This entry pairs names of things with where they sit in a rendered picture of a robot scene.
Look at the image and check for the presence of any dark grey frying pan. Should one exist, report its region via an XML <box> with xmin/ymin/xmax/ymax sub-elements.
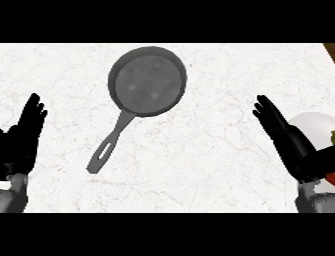
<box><xmin>85</xmin><ymin>45</ymin><xmax>188</xmax><ymax>175</ymax></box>

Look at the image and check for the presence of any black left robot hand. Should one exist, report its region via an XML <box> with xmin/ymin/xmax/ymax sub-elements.
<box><xmin>0</xmin><ymin>92</ymin><xmax>48</xmax><ymax>182</ymax></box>

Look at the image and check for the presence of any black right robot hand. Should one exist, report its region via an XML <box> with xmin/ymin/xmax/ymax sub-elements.
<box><xmin>251</xmin><ymin>94</ymin><xmax>335</xmax><ymax>184</ymax></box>

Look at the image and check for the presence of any white plate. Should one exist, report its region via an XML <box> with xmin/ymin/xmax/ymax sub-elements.
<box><xmin>286</xmin><ymin>111</ymin><xmax>335</xmax><ymax>205</ymax></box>

